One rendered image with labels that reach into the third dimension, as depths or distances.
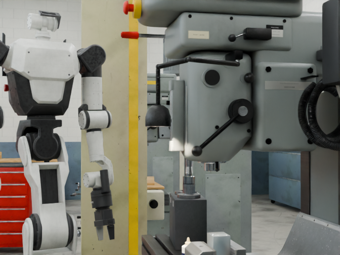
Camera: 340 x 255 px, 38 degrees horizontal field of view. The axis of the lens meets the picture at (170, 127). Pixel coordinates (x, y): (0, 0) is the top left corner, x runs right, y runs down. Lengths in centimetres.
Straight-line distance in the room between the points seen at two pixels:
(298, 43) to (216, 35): 25
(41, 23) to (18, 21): 860
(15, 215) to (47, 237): 403
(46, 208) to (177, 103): 77
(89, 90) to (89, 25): 112
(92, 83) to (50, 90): 21
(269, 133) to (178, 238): 62
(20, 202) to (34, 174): 397
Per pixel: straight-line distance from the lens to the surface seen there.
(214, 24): 141
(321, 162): 166
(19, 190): 595
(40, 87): 203
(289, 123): 146
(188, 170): 188
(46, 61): 203
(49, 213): 198
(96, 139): 215
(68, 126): 1044
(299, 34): 151
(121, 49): 322
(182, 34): 138
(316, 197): 170
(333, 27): 128
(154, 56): 1073
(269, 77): 144
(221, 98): 141
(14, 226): 602
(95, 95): 217
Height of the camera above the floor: 140
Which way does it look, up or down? 1 degrees up
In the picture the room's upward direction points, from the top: straight up
